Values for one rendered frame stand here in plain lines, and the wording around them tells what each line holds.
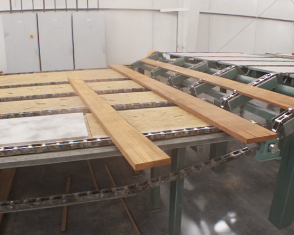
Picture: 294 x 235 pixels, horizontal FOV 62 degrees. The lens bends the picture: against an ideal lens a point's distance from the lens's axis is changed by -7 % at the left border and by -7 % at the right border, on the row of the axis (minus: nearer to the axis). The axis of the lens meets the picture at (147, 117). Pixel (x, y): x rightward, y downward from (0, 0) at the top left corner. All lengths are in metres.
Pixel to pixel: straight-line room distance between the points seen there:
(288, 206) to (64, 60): 5.77
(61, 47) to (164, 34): 2.94
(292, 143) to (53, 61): 5.75
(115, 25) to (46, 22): 1.89
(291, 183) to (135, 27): 6.31
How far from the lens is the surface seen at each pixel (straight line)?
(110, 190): 1.46
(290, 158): 1.93
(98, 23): 6.70
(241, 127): 1.44
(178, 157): 1.53
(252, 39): 9.37
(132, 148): 1.10
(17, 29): 6.74
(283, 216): 2.13
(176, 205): 1.71
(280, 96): 2.01
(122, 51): 7.41
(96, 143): 1.27
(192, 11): 7.22
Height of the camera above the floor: 1.32
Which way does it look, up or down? 17 degrees down
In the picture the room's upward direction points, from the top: straight up
